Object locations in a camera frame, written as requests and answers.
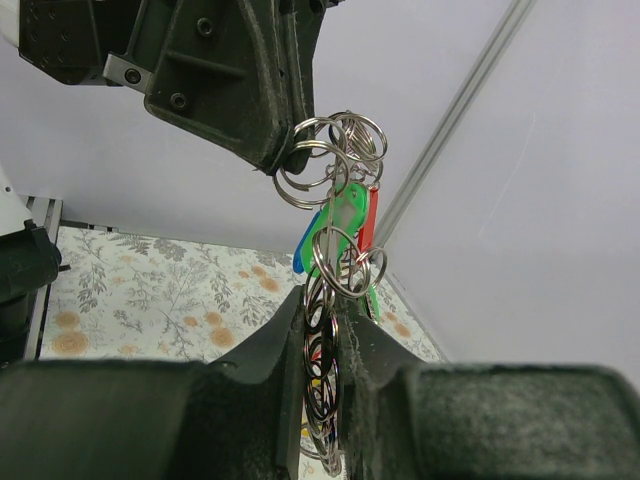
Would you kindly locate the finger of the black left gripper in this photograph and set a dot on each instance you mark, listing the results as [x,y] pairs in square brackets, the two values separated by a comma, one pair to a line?
[218,77]
[298,28]

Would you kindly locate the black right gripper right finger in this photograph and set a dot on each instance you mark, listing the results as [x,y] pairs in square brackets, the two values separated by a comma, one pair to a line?
[404,418]

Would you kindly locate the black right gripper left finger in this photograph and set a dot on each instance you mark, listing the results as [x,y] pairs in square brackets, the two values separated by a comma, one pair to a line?
[237,417]

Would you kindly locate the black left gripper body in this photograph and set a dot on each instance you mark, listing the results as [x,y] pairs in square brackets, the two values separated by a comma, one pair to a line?
[84,42]

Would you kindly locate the large keyring with many rings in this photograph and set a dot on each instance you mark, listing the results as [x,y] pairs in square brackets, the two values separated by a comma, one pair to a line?
[341,268]

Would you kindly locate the green key tag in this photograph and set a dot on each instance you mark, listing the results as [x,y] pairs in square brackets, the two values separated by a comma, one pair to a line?
[349,214]

